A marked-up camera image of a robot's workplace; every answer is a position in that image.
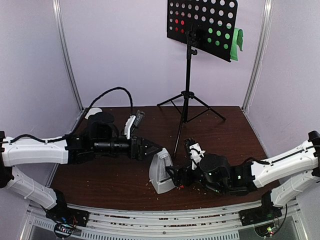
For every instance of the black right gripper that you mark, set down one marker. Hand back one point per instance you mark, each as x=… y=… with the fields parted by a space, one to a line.
x=180 y=177

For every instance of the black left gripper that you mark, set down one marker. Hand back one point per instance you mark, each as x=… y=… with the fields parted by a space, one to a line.
x=139 y=153

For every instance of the white metronome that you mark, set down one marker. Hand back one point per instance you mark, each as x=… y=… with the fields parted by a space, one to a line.
x=158 y=176

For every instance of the black music stand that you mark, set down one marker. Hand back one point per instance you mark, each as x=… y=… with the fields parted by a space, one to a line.
x=206 y=25

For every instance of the green cloth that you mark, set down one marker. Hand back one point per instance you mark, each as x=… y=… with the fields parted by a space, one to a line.
x=237 y=43

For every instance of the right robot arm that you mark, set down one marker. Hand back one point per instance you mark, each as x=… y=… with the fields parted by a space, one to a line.
x=301 y=165

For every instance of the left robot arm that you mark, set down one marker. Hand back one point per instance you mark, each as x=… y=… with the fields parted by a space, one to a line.
x=101 y=137

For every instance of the orange white bowl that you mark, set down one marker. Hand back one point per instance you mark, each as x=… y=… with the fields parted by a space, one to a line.
x=92 y=111

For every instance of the right circuit board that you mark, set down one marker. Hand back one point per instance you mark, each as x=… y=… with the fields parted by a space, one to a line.
x=267 y=230

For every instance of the circuit board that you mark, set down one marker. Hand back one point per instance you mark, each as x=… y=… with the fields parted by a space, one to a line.
x=62 y=230
x=267 y=230

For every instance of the left circuit board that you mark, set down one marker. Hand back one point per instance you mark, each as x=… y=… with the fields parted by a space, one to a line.
x=62 y=230

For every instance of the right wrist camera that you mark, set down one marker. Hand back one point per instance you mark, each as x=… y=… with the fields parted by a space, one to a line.
x=194 y=152

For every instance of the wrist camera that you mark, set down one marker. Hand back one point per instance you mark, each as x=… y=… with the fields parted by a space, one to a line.
x=132 y=123
x=194 y=152

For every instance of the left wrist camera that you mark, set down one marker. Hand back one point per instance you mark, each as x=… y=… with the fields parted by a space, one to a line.
x=132 y=123

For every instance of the aluminium front rail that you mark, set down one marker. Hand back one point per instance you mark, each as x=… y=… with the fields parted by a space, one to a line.
x=217 y=223

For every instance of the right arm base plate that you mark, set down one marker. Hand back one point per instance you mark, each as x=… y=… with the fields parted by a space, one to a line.
x=259 y=214

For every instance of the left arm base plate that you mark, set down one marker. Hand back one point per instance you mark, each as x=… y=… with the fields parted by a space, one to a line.
x=73 y=217

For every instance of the left aluminium frame post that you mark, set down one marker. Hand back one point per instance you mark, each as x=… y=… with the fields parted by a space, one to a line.
x=65 y=53

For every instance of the aluminium frame post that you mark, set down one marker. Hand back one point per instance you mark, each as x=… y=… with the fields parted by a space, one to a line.
x=261 y=49
x=65 y=53

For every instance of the right aluminium frame post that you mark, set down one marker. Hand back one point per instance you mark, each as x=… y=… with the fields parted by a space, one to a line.
x=261 y=49

